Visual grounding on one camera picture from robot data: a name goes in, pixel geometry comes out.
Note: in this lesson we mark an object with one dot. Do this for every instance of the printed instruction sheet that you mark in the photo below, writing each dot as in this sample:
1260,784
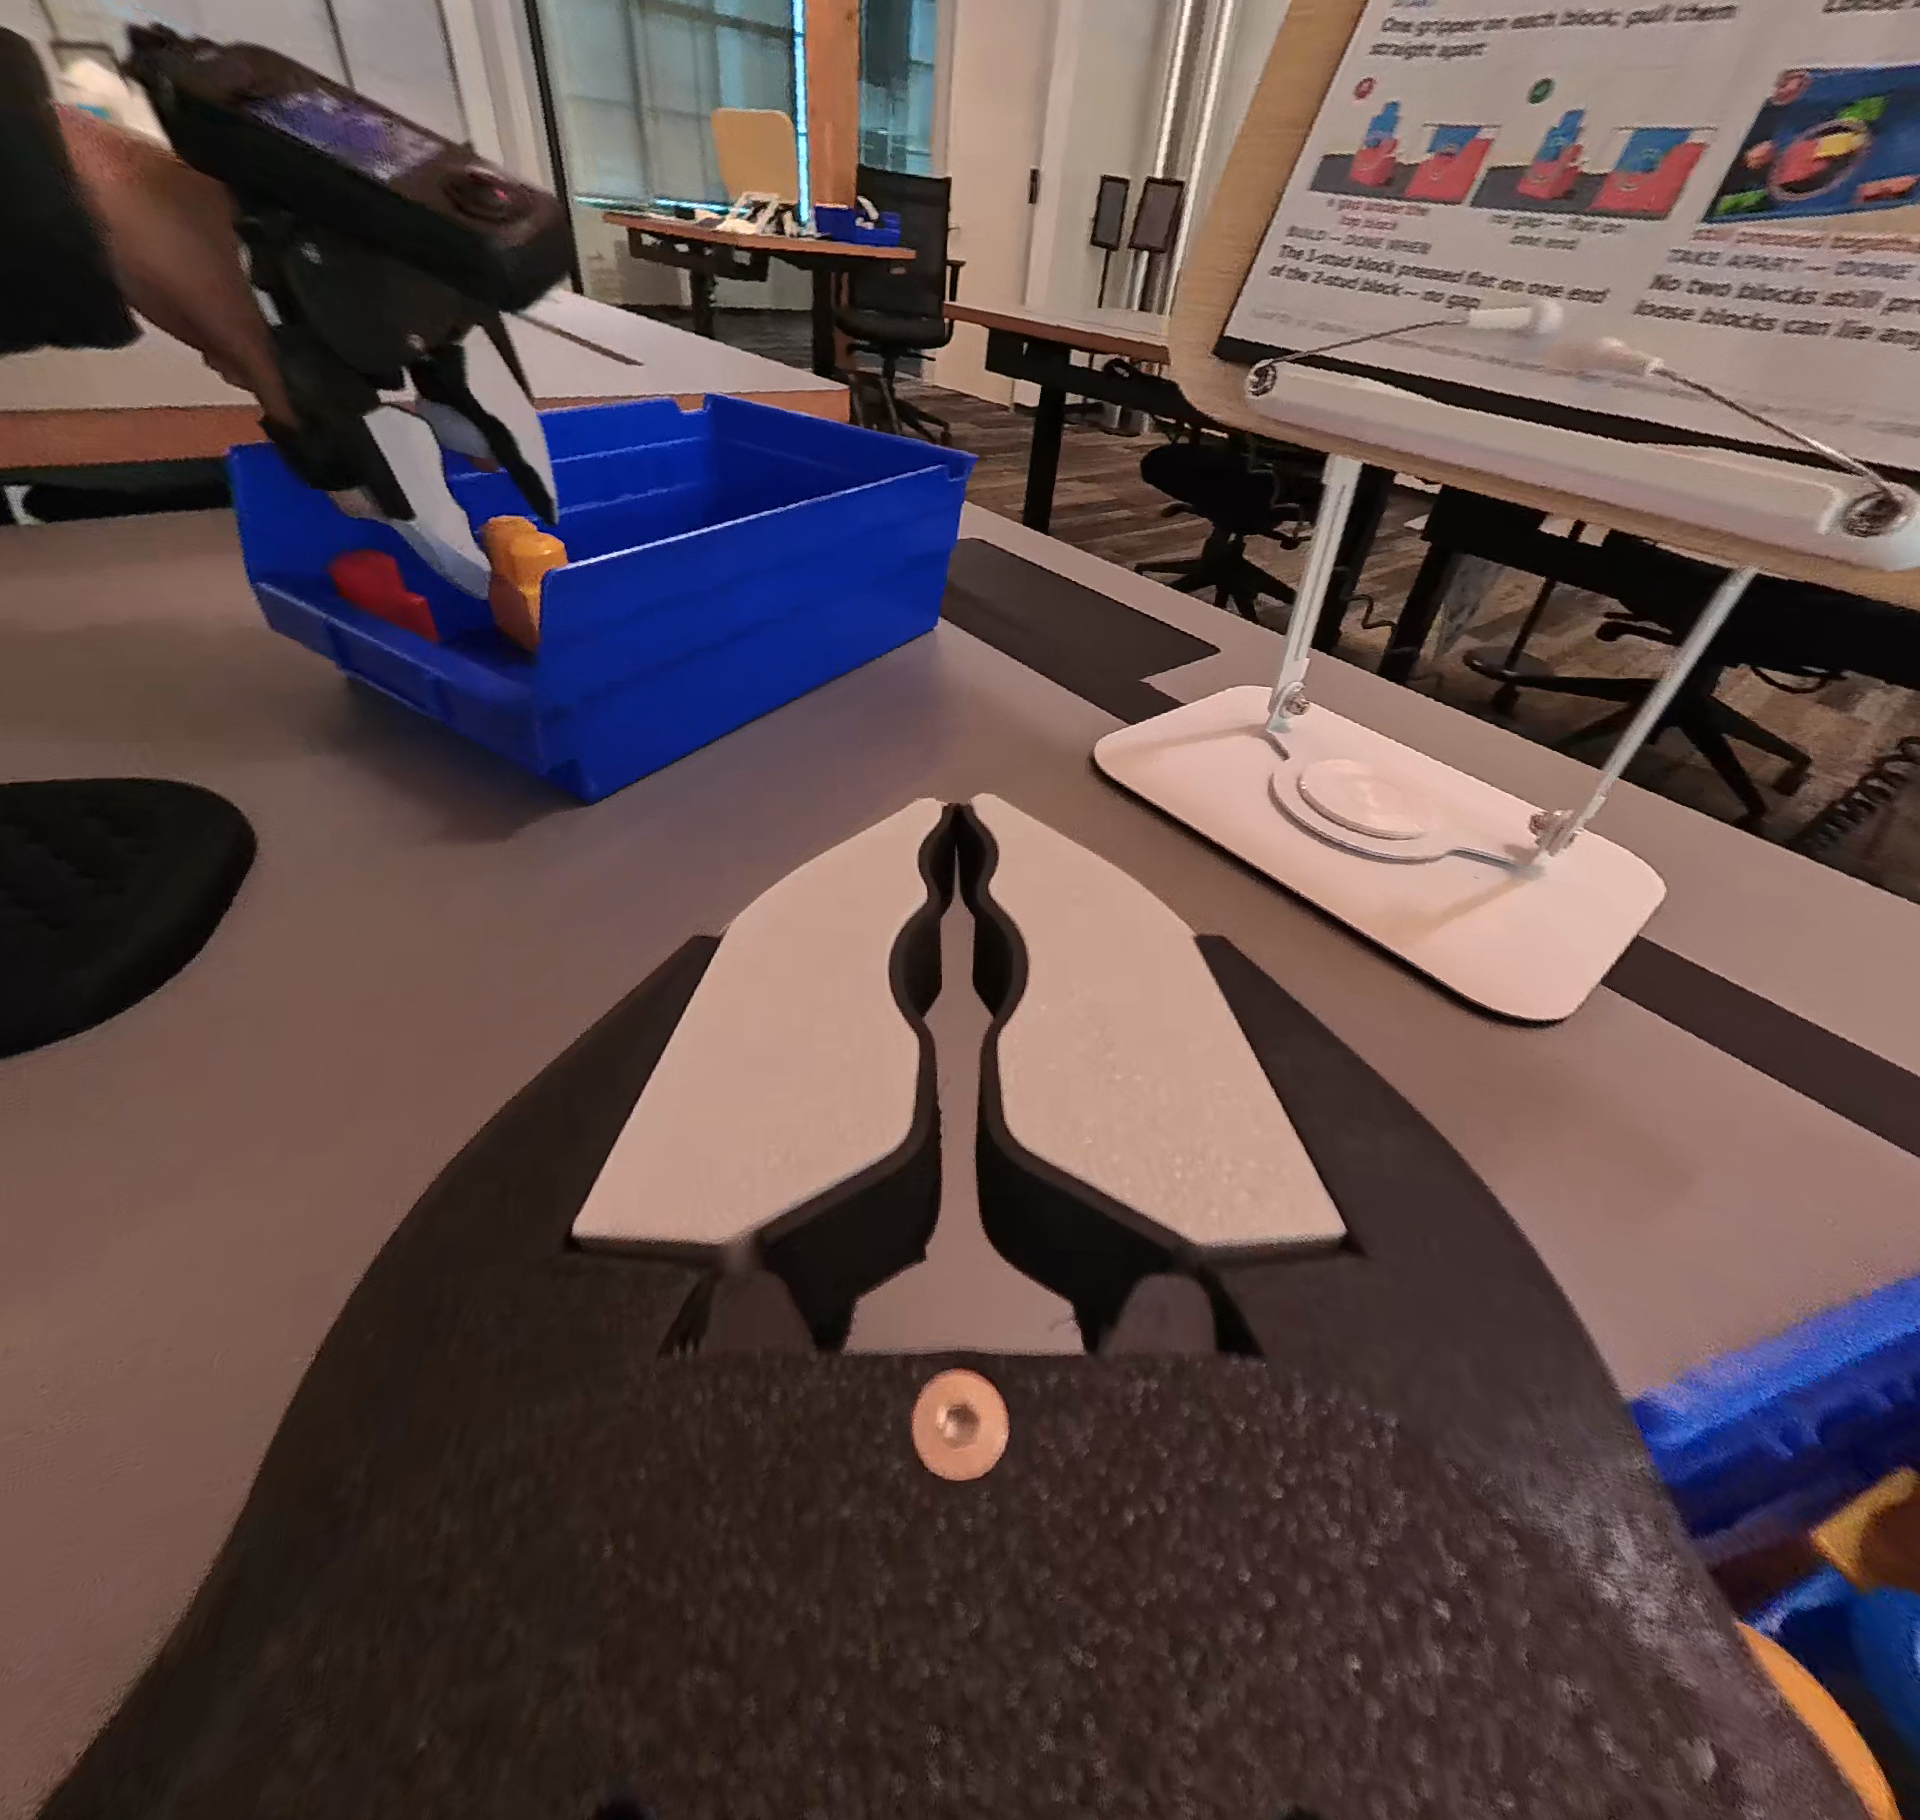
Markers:
1575,200

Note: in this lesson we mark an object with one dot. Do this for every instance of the white stand with wooden board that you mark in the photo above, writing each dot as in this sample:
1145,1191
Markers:
1395,874

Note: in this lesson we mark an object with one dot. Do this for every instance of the red one-stud block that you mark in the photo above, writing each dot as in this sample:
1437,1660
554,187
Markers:
383,592

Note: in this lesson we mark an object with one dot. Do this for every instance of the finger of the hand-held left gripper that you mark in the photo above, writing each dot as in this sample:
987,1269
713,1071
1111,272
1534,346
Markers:
510,425
435,500

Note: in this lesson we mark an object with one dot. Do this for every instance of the wall-mounted tablet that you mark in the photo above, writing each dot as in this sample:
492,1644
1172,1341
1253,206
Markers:
1154,212
1111,212

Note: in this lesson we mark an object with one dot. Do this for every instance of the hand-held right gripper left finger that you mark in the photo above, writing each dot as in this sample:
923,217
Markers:
780,1071

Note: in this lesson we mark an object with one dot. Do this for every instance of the yellow two-stud block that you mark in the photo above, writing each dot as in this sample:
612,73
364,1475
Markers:
525,575

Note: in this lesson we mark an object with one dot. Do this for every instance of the wooden document stand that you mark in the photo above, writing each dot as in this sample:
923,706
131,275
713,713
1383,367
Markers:
751,148

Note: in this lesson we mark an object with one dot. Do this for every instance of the blue plastic bin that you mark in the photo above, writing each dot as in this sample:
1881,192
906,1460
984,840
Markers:
858,221
1770,1415
720,621

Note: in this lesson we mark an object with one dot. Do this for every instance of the person's left hand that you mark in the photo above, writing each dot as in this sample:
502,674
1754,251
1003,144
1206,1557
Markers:
180,244

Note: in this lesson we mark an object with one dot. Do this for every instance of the black chair armrest pad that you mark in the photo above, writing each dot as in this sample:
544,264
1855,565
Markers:
104,905

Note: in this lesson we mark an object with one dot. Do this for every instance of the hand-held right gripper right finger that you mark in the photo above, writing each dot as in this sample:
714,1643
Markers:
1140,1071

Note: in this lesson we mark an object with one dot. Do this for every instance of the heap of coloured blocks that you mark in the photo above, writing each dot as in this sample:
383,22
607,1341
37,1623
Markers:
1861,1671

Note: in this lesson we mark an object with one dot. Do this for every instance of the black office chair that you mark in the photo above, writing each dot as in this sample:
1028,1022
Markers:
1680,635
1222,484

